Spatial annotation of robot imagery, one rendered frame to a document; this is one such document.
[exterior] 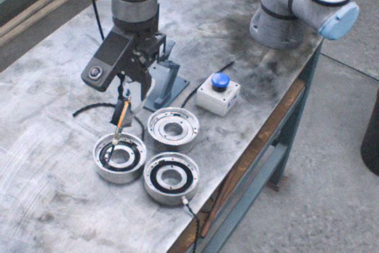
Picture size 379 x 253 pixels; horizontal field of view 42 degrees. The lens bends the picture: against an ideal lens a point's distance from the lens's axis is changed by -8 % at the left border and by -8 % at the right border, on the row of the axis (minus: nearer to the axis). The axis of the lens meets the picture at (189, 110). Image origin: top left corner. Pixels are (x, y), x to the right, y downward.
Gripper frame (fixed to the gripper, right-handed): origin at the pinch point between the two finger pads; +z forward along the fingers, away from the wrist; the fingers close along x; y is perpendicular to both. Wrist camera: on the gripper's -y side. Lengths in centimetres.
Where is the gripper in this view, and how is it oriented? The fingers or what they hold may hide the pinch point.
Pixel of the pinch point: (126, 107)
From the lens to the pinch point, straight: 98.2
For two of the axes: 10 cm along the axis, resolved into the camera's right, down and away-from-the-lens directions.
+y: 5.0, -5.8, 6.4
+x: -8.6, -4.0, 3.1
